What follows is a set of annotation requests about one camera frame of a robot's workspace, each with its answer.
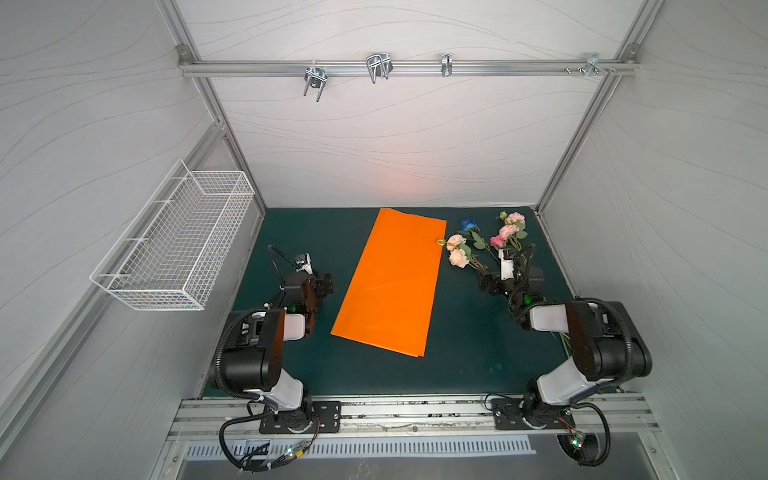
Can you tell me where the peach fake flower stem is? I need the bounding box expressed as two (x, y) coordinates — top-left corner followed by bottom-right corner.
(436, 234), (489, 275)

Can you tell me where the blue fake flower stem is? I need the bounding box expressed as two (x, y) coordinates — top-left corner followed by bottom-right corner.
(458, 217), (499, 262)

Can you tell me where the orange wrapping paper sheet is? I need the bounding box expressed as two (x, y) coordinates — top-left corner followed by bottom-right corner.
(331, 208), (447, 357)

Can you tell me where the pink fake flower stem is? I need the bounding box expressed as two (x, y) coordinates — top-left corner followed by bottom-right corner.
(491, 211), (546, 329)

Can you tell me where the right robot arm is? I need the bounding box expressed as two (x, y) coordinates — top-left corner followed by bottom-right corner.
(481, 245), (652, 429)

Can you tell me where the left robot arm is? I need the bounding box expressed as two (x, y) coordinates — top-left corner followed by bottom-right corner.
(208, 245), (334, 418)

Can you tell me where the green table mat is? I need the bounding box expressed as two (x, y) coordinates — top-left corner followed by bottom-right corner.
(234, 208), (566, 396)

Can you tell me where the left metal U-bolt clamp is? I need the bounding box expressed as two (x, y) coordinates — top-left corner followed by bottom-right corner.
(303, 66), (328, 102)

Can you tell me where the metal u-bolt clamp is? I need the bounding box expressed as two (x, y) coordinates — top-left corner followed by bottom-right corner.
(365, 53), (393, 84)
(303, 66), (328, 102)

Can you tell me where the middle metal U-bolt clamp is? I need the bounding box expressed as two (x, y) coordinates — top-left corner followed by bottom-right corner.
(365, 53), (393, 84)

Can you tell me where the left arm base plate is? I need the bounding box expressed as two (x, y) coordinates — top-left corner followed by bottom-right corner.
(259, 401), (342, 435)

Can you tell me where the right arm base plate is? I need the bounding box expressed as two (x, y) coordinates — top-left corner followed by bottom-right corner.
(485, 396), (575, 431)

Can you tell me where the white wire basket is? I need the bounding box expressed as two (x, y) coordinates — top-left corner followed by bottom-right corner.
(90, 159), (254, 312)

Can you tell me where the white slotted cable duct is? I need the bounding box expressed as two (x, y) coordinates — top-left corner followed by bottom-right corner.
(185, 434), (537, 461)

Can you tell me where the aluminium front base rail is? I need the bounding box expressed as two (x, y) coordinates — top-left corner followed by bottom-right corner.
(167, 393), (661, 441)

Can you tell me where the small metal hook bracket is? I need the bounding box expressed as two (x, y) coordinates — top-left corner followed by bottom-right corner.
(441, 53), (453, 78)

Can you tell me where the aluminium cross rail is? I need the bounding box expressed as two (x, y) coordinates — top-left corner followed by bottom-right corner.
(176, 44), (641, 78)

